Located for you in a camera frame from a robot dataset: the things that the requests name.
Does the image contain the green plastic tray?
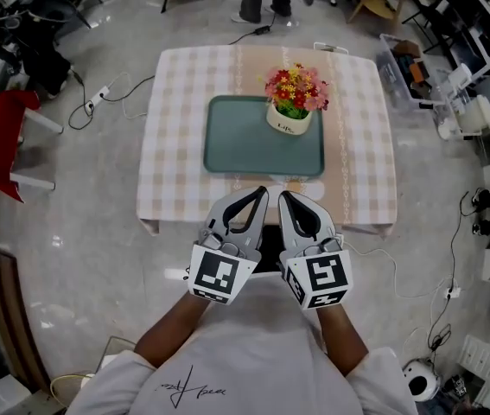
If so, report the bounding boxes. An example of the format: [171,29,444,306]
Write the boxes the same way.
[202,94,327,177]

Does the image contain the person's white shirt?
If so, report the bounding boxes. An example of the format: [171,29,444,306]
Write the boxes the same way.
[65,272,419,415]

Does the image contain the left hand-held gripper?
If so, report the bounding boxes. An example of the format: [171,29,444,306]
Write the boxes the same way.
[187,185,270,306]

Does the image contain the person's right forearm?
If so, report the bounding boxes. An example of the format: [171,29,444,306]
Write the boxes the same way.
[315,303,370,379]

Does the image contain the white round robot head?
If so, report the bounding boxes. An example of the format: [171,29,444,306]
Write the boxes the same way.
[402,358,441,404]

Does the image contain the person's black trousers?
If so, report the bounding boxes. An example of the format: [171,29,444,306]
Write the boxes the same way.
[253,225,288,276]

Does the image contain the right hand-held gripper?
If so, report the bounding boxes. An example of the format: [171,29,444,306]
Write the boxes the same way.
[277,190,354,311]

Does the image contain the brown wooden board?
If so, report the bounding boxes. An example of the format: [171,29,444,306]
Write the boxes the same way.
[0,246,52,395]

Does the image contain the gold wire chair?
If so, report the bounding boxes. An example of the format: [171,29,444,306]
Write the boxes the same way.
[48,335,138,404]

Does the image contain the person's left forearm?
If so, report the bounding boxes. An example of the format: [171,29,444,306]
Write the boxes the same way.
[134,291,211,369]

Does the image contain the white wire basket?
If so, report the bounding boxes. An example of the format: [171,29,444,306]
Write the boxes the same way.
[312,41,350,54]

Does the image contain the clear plastic storage bin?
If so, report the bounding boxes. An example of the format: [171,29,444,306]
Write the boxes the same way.
[376,33,441,114]

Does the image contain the flower pot with colourful flowers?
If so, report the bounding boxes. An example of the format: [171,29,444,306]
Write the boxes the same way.
[257,61,331,137]

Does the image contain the pink checked tablecloth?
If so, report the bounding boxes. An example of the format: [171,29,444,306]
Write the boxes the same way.
[136,44,398,240]

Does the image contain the white slatted panel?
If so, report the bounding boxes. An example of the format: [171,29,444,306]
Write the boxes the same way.
[457,334,490,380]

